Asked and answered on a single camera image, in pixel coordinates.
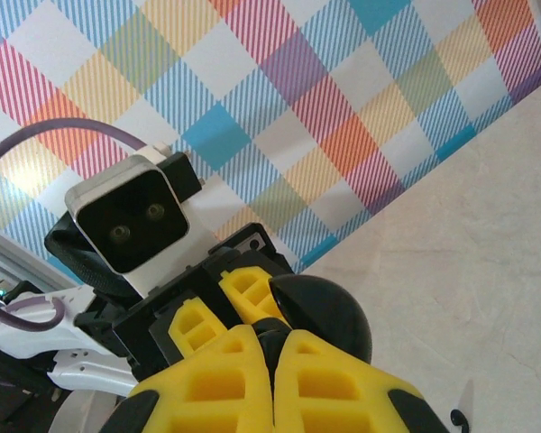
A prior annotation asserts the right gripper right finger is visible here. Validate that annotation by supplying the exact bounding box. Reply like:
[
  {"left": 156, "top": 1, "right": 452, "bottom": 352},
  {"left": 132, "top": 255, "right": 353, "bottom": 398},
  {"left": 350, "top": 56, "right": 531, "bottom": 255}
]
[{"left": 271, "top": 330, "right": 452, "bottom": 433}]

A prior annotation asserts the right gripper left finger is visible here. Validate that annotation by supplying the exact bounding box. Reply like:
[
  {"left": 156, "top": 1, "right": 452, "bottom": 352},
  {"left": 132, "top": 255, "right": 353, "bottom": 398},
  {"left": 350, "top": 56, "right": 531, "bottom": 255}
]
[{"left": 101, "top": 323, "right": 277, "bottom": 433}]

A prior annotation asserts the black earbud charging case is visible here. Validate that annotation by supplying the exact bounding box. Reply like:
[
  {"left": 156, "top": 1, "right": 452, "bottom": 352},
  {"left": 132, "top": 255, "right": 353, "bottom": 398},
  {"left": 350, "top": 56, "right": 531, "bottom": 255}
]
[{"left": 269, "top": 272, "right": 373, "bottom": 364}]

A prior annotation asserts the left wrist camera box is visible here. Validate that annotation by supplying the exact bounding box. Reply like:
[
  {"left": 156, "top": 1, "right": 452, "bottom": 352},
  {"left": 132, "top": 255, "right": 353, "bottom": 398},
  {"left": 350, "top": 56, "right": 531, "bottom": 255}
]
[{"left": 65, "top": 143, "right": 207, "bottom": 276}]

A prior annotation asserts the aluminium frame post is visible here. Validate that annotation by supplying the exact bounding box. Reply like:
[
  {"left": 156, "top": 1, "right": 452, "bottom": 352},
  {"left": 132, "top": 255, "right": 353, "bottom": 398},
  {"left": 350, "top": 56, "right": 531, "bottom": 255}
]
[{"left": 0, "top": 220, "right": 85, "bottom": 294}]

